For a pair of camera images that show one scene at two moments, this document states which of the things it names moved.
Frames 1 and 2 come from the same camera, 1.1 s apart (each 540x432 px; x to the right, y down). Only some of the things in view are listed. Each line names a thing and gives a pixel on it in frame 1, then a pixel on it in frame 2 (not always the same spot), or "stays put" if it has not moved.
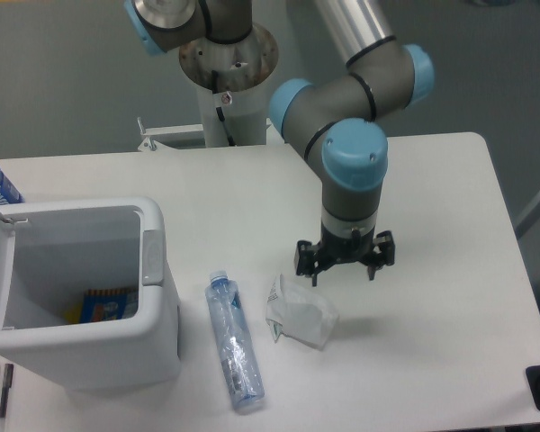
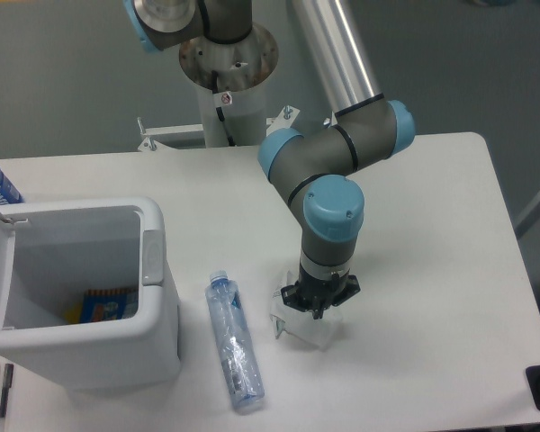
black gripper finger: x=385 y=247 -> x=353 y=288
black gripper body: x=334 y=248 -> x=316 y=294
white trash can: x=37 y=258 stays put
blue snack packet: x=104 y=304 stays put
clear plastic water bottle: x=236 y=341 stays put
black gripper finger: x=305 y=265 -> x=290 y=297
